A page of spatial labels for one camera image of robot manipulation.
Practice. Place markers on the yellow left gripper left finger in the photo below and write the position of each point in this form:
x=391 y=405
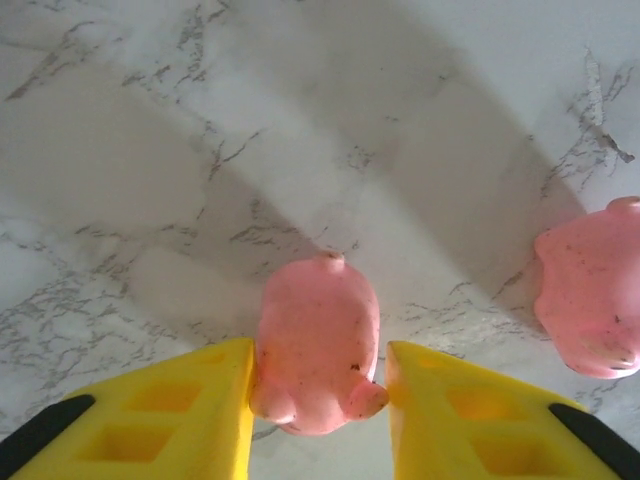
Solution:
x=210 y=435

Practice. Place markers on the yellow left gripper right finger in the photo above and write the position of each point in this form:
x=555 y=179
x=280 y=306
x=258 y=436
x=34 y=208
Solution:
x=450 y=440

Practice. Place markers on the pink plastic pig toy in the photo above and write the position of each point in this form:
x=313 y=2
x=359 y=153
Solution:
x=590 y=290
x=320 y=340

